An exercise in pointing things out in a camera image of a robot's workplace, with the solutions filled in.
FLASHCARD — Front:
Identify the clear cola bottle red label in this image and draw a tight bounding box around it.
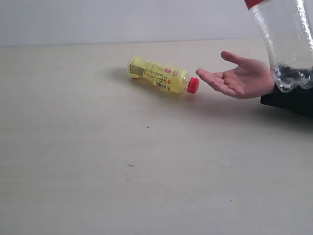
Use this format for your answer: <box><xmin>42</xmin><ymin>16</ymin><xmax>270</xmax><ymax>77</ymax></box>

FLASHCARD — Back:
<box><xmin>245</xmin><ymin>0</ymin><xmax>313</xmax><ymax>93</ymax></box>

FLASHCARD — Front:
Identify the yellow bottle red cap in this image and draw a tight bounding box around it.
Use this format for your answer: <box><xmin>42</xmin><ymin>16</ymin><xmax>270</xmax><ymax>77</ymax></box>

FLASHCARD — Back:
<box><xmin>127</xmin><ymin>55</ymin><xmax>200</xmax><ymax>94</ymax></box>

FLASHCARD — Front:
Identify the person's open bare hand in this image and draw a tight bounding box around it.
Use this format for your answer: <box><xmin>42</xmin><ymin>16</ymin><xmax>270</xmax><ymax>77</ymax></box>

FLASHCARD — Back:
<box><xmin>196</xmin><ymin>51</ymin><xmax>275</xmax><ymax>99</ymax></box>

